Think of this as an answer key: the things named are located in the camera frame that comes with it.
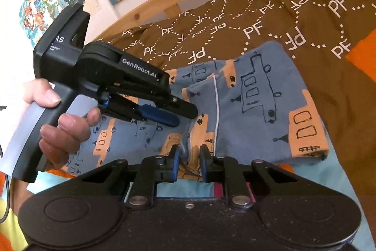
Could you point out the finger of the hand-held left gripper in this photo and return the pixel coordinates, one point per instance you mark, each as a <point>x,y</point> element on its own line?
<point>182,107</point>
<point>160,116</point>

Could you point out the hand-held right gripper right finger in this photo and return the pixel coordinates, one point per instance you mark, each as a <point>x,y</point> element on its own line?
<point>204,161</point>

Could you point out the blue pants with orange print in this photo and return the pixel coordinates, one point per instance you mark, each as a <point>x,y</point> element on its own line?
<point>258,109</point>

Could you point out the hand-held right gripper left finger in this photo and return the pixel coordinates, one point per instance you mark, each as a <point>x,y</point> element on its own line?
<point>176,161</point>

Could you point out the person's left hand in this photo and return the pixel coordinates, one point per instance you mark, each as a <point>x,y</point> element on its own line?
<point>64,136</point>

